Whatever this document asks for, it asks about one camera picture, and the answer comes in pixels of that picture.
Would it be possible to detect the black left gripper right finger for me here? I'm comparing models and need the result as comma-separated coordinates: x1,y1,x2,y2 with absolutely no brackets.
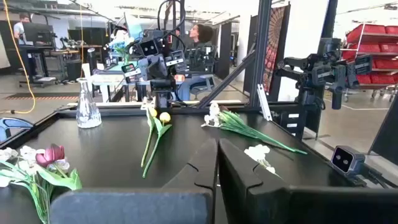
218,138,398,224

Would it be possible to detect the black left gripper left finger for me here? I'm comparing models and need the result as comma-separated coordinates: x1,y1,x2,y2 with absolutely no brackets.
49,138,218,224

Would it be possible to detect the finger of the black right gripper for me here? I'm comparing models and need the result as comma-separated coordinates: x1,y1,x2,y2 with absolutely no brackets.
154,55,169,80
138,55,155,82

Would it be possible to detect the yellow artificial tulip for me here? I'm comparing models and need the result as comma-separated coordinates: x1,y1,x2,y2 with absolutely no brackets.
142,111,172,179
141,106,159,168

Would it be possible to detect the white artificial flower spray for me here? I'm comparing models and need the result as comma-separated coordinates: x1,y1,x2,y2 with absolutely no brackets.
201,102,308,156
244,144,282,179
0,145,82,224

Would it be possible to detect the dark red artificial tulip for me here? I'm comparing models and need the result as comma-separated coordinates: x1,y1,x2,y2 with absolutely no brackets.
35,143,83,191

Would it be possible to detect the clear faceted glass vase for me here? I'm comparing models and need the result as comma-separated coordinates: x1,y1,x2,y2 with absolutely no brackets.
75,77,103,129

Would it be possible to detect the standing person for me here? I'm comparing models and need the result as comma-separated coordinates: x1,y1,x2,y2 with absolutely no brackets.
12,12,32,47

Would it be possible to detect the seated person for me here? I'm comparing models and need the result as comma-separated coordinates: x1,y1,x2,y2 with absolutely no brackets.
176,24,216,102

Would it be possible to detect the black background monitor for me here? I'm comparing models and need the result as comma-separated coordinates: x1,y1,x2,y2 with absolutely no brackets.
22,22,55,47

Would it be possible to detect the black partition panel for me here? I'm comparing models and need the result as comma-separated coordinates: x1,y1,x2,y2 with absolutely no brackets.
242,2,292,102

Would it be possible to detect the white flat strip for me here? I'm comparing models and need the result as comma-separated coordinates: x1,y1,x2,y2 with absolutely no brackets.
256,83,273,122

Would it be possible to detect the red patterned tapestry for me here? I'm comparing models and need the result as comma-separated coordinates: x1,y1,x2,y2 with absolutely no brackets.
262,6,287,94

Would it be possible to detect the blue chair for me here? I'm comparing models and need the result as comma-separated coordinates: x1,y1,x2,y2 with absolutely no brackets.
0,117,34,142

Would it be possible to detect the metal rack with red bins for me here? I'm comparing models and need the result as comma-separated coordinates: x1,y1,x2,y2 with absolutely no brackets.
340,23,398,103

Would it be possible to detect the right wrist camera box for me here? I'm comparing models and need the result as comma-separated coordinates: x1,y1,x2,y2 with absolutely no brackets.
138,39,160,58

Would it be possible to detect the black diagonal frame strut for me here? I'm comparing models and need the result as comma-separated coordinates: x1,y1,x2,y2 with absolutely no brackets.
197,51,257,109

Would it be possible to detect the yellow hanging cable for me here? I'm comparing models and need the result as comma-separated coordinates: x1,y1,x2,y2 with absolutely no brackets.
2,0,37,114

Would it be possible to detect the small table-level camera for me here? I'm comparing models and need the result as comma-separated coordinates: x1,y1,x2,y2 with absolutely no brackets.
330,145,366,179

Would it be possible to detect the black vertical frame post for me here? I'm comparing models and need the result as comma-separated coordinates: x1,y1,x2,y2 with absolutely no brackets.
248,0,273,108

